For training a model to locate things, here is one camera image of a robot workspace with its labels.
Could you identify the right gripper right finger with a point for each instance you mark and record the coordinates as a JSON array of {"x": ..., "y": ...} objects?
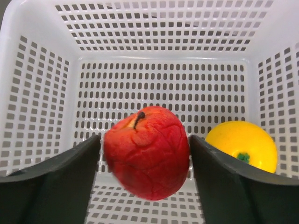
[{"x": 233, "y": 192}]

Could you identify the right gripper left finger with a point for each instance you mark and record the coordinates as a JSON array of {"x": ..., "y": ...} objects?
[{"x": 55, "y": 191}]

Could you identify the white perforated plastic basket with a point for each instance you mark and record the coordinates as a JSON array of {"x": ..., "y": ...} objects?
[{"x": 71, "y": 69}]

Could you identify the yellow orange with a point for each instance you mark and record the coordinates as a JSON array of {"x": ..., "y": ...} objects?
[{"x": 246, "y": 142}]

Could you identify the red apple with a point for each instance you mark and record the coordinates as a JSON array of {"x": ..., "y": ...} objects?
[{"x": 148, "y": 153}]

